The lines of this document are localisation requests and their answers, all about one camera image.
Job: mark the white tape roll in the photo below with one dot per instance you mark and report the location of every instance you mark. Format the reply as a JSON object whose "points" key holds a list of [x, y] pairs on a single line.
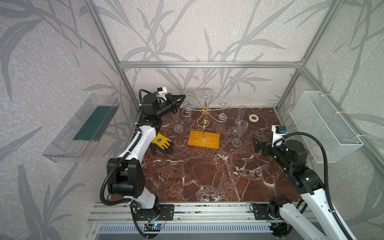
{"points": [[253, 118]]}

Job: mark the clear wine glass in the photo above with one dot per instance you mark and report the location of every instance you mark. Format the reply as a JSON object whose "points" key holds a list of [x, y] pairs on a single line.
{"points": [[187, 111], [240, 116], [225, 103], [207, 97], [241, 129], [178, 128]]}

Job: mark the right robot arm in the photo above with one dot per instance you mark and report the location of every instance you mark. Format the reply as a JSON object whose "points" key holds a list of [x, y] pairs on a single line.
{"points": [[291, 156]]}

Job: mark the yellow black work glove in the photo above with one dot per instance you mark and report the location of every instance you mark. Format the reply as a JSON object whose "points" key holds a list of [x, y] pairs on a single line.
{"points": [[164, 144]]}

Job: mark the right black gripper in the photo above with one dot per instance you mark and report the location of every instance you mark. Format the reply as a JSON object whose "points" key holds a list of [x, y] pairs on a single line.
{"points": [[268, 146]]}

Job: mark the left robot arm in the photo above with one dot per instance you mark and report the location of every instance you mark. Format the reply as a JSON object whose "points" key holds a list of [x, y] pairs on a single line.
{"points": [[125, 180]]}

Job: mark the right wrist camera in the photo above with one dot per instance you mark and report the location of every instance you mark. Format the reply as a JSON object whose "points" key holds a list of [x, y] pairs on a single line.
{"points": [[279, 134]]}

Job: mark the clear plastic wall shelf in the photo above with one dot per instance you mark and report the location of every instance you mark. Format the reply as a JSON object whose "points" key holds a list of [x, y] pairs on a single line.
{"points": [[79, 138]]}

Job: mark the white wire basket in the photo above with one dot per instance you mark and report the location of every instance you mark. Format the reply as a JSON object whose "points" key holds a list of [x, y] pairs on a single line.
{"points": [[315, 115]]}

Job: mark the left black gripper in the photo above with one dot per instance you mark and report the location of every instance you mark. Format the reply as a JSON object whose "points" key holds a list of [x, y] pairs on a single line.
{"points": [[175, 104]]}

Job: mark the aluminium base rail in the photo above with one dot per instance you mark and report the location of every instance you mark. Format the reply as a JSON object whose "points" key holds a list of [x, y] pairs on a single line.
{"points": [[183, 212]]}

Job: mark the gold wire glass rack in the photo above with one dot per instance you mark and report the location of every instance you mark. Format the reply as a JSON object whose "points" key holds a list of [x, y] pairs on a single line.
{"points": [[202, 138]]}

